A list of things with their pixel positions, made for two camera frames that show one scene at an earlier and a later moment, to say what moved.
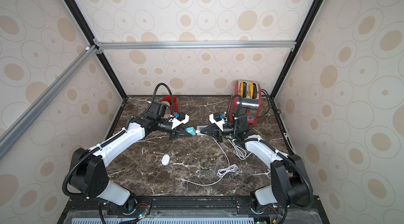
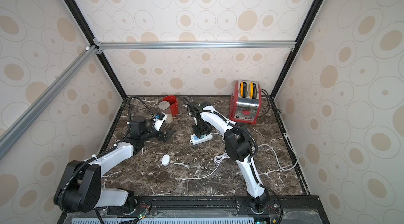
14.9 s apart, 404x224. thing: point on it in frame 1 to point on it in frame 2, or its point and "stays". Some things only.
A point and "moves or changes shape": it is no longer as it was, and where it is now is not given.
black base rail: x=192 y=210 stays
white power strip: x=199 y=128 moves or changes shape
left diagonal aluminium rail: x=88 y=54 stays
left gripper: x=178 y=130 to x=165 y=136
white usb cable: x=233 y=168 moves or changes shape
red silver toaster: x=246 y=94 stays
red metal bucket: x=168 y=99 stays
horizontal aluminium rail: x=192 y=45 stays
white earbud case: x=165 y=159 stays
